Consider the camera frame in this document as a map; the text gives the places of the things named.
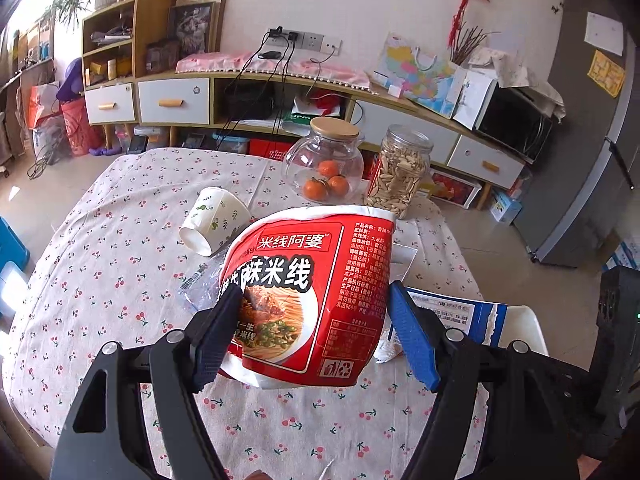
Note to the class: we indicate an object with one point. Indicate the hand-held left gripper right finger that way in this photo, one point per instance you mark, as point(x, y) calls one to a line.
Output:
point(415, 340)

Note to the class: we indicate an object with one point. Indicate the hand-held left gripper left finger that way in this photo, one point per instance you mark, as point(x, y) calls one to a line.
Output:
point(215, 337)

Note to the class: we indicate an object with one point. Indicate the red instant noodle cup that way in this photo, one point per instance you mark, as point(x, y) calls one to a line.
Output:
point(310, 270)

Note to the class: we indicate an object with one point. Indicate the blue white carton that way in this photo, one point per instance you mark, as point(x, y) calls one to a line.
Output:
point(450, 310)

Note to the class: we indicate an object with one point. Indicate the clear plastic wrapper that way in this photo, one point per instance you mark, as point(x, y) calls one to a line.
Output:
point(200, 290)

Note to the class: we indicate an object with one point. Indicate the blue mountain print carton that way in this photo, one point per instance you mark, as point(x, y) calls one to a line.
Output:
point(626, 256)

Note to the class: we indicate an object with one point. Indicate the brown cardboard box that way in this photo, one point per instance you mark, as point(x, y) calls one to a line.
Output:
point(607, 246)

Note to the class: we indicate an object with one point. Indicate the leaf print paper cup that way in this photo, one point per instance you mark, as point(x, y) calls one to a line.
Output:
point(215, 215)

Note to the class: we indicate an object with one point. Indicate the cherry print tablecloth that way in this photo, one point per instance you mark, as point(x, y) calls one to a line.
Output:
point(125, 240)

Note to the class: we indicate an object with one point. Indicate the plastic jar of seeds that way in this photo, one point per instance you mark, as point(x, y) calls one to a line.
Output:
point(395, 180)

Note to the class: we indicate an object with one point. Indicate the blue white cardboard box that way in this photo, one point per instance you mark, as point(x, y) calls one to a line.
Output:
point(505, 205)

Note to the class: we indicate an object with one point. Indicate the small orange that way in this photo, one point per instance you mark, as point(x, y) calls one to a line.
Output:
point(328, 168)
point(338, 185)
point(316, 189)

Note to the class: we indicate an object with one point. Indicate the grey refrigerator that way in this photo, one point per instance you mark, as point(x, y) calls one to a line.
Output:
point(585, 160)

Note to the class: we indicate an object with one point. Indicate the white cabinet drawer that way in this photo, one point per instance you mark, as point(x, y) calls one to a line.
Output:
point(110, 102)
point(172, 102)
point(370, 115)
point(485, 162)

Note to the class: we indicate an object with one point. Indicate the red flat box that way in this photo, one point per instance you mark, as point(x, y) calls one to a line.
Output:
point(267, 150)

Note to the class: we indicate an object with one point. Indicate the glass jar with wooden lid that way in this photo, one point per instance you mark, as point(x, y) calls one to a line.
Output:
point(300, 157)

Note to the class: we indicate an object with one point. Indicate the blue plastic stool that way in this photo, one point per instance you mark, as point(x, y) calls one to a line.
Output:
point(10, 250)

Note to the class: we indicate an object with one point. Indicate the black microwave oven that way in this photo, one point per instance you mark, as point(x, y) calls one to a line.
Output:
point(515, 120)

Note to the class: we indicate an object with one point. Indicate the green white bag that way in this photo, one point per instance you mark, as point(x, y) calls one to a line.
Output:
point(310, 115)

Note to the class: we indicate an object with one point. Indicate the small pink white box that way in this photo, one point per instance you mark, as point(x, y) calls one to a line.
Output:
point(395, 91)

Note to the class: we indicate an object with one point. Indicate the wooden tv cabinet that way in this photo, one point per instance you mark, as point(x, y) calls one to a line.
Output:
point(280, 85)

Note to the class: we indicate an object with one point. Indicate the yellow paper sheet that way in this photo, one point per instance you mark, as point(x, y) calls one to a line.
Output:
point(606, 74)

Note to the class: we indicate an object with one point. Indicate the colourful map board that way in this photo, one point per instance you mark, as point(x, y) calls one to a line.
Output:
point(420, 72)

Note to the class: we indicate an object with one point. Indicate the pink cloth runner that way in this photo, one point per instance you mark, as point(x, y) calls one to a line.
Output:
point(225, 62)

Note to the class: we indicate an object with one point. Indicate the floral cloth cover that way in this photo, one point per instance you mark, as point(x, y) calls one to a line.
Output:
point(515, 70)

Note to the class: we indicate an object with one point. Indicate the orange plastic bag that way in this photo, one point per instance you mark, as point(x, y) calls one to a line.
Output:
point(42, 105)

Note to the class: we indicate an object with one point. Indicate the purple cloth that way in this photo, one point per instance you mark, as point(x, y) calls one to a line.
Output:
point(70, 80)

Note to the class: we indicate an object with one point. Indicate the bundle of dry twigs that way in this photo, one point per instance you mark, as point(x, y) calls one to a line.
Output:
point(467, 42)

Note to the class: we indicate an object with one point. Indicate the white paper sheet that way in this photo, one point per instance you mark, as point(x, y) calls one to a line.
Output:
point(605, 35)

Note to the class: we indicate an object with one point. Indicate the framed cat picture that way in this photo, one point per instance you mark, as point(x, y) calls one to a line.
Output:
point(192, 27)

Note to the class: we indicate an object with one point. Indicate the wooden shelf unit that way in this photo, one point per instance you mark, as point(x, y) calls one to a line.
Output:
point(150, 25)

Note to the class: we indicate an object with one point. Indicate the white wall outlet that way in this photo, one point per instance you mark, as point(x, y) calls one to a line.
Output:
point(307, 40)
point(331, 46)

